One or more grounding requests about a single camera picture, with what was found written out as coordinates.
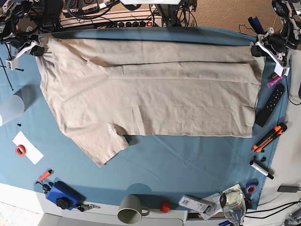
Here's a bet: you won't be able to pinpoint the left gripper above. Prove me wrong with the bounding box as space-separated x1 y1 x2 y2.
250 34 290 76

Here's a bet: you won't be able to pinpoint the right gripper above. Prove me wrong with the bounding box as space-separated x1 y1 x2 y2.
6 40 45 70

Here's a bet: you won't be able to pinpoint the beige T-shirt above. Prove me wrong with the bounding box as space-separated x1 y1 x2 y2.
36 35 265 166

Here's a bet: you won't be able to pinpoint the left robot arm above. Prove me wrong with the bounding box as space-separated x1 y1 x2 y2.
248 0 301 77

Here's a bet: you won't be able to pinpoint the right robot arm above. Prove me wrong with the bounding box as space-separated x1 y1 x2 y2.
0 0 63 70

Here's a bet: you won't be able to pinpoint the black thin rods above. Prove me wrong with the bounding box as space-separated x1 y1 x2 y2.
0 58 24 91

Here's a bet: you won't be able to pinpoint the frosted plastic cup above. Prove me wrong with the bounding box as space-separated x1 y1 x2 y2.
0 95 25 126

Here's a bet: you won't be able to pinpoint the black remote control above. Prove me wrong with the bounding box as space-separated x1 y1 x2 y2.
255 83 285 127

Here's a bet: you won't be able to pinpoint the orange black utility knife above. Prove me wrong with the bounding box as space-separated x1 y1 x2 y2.
251 123 287 153

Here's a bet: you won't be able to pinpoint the blue table cloth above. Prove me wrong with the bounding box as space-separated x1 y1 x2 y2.
0 26 292 210

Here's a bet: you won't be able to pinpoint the red tape roll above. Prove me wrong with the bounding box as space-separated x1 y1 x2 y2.
15 145 27 157

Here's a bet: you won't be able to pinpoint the black power strip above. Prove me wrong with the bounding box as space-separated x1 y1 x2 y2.
117 21 159 28

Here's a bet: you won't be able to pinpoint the white paper sheet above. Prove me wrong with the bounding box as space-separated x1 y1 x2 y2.
12 131 44 165

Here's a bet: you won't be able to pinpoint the white black marker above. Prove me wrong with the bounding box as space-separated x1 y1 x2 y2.
249 161 274 180

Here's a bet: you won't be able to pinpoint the orange marker pen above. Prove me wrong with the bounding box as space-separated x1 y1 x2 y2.
36 169 53 184

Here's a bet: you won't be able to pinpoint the purple tape roll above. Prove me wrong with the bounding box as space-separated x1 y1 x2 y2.
245 183 257 194

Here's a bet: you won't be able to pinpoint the black phone on table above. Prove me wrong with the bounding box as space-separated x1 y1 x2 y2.
277 185 301 193

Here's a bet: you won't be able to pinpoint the blue box with knob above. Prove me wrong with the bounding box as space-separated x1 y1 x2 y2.
46 181 81 210

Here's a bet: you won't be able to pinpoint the clear wine glass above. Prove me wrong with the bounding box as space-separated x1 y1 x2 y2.
220 188 246 226

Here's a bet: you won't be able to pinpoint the metal keys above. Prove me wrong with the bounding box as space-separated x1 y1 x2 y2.
77 204 101 212

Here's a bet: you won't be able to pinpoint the white barcode package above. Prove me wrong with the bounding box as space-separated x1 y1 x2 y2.
178 195 212 213

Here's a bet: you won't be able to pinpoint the small red cube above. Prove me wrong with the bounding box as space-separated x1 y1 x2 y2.
159 201 170 213

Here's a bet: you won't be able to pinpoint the beige ceramic mug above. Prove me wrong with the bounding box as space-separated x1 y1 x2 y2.
117 195 150 225

